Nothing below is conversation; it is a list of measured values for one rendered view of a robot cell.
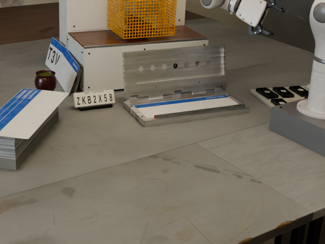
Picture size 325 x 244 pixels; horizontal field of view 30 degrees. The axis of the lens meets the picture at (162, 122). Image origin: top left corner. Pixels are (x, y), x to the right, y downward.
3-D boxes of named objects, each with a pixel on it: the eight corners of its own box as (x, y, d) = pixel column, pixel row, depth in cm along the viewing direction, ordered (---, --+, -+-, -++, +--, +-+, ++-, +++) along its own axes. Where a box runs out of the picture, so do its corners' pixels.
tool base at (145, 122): (144, 127, 216) (144, 117, 215) (123, 106, 233) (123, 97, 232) (249, 113, 234) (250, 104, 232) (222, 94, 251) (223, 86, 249)
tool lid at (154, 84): (123, 52, 226) (121, 52, 228) (126, 102, 230) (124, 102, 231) (225, 44, 244) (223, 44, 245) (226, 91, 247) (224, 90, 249)
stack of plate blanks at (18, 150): (16, 170, 182) (14, 138, 177) (-25, 165, 183) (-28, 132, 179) (58, 119, 218) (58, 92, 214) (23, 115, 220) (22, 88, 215)
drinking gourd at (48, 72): (34, 104, 231) (33, 76, 226) (35, 96, 238) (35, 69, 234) (56, 104, 232) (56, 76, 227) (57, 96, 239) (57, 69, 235)
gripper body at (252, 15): (229, 15, 227) (254, 28, 223) (241, -10, 224) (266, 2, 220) (237, 17, 234) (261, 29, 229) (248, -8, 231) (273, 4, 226)
